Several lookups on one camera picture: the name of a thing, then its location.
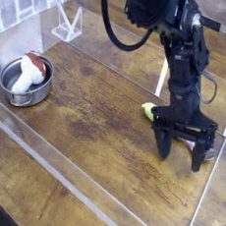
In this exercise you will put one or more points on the black wall strip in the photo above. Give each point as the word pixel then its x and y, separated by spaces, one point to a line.
pixel 210 23

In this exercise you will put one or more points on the plush mushroom toy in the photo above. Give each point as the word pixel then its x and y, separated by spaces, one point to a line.
pixel 33 72

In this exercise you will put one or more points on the small silver metal pot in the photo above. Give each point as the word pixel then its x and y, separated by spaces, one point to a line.
pixel 35 93

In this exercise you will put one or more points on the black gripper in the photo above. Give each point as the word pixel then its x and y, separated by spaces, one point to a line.
pixel 192 125

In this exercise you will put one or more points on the clear acrylic triangular bracket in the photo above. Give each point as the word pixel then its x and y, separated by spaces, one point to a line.
pixel 67 30

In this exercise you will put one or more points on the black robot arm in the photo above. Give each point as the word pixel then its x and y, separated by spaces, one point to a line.
pixel 180 26

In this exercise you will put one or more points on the clear acrylic barrier panel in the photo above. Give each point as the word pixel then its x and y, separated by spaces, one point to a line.
pixel 109 209

